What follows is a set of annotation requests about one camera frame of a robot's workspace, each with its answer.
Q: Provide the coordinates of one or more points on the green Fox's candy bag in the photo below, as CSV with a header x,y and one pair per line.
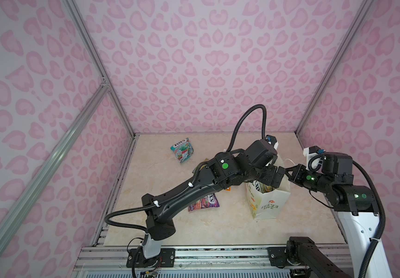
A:
x,y
262,187

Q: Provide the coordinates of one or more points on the aluminium mounting rail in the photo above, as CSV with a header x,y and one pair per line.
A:
x,y
245,261

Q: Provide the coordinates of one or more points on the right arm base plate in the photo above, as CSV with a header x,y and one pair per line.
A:
x,y
279,257

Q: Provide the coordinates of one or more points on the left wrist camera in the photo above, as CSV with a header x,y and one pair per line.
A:
x,y
272,141

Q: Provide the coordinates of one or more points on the diagonal aluminium frame bar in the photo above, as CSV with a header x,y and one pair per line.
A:
x,y
20,210

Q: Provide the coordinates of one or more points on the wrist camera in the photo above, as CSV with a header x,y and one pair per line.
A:
x,y
272,141
314,157

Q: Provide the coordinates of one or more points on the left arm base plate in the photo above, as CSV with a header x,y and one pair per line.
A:
x,y
165,259

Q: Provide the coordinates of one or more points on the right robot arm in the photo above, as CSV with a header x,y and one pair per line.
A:
x,y
353,197

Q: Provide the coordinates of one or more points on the white illustrated paper bag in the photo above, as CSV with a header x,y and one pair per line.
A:
x,y
267,205

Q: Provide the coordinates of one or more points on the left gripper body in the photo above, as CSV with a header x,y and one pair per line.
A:
x,y
266,174

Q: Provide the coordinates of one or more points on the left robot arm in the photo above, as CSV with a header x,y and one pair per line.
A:
x,y
229,168

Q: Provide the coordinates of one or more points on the teal Fox's candy bag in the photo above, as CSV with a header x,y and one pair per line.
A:
x,y
182,150

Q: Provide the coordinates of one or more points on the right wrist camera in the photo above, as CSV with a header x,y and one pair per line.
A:
x,y
314,157

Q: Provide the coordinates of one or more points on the purple Fox's candy bag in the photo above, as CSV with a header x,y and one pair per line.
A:
x,y
209,201

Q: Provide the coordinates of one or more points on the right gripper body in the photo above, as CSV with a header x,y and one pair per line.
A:
x,y
308,179

